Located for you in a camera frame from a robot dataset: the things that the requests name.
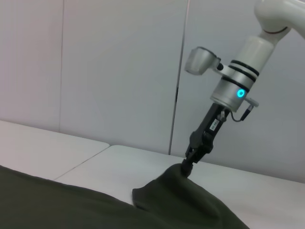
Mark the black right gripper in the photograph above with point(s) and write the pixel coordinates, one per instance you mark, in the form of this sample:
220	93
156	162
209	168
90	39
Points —
209	128

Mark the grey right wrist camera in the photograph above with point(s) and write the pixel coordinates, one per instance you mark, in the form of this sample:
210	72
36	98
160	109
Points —
200	60

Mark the dark green FREE! t-shirt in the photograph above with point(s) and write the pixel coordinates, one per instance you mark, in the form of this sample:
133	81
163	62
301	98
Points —
95	205

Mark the white and silver right arm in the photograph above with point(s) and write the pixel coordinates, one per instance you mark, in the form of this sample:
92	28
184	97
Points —
252	55

